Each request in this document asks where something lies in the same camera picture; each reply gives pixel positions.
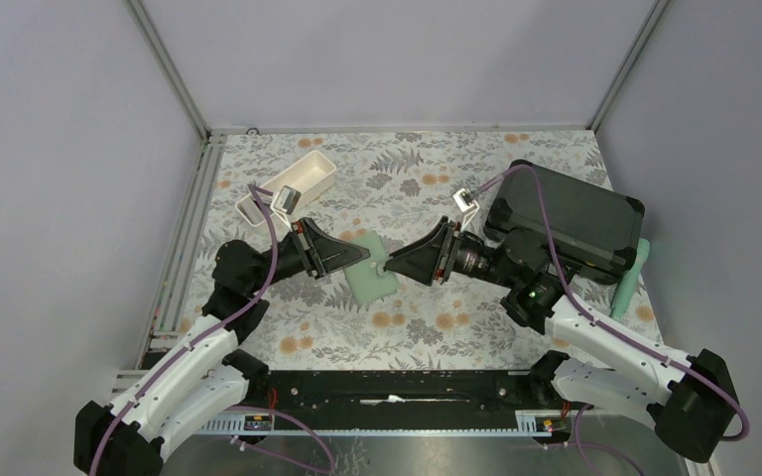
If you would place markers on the green card holder wallet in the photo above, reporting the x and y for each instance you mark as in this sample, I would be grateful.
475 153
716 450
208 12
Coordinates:
368 280

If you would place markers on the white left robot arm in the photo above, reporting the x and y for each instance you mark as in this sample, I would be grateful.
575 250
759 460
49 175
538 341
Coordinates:
136 432

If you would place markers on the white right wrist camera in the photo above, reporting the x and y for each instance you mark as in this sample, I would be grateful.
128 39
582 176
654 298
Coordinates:
467 205

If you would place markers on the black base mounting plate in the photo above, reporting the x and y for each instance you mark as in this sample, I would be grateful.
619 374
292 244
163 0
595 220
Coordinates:
400 401

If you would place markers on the mint green cylindrical object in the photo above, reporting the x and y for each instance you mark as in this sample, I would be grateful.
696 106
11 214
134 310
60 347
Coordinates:
629 283

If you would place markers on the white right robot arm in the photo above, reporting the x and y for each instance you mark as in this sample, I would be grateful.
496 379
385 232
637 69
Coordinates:
689 401

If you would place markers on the white rectangular plastic tray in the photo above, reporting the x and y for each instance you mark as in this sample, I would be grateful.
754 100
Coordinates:
310 176

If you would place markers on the floral patterned table mat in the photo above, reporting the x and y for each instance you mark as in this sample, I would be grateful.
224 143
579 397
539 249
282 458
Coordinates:
397 185

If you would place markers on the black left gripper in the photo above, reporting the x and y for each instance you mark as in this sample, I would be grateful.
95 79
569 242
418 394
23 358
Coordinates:
320 254

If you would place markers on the black hard carrying case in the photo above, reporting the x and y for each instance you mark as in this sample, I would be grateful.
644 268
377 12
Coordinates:
593 227

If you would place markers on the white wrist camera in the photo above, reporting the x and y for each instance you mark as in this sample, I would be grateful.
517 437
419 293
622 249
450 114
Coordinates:
285 200
467 205

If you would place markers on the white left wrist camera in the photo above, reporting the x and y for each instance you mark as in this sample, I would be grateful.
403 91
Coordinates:
285 200

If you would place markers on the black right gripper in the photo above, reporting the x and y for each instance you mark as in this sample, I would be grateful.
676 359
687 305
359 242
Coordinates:
420 261

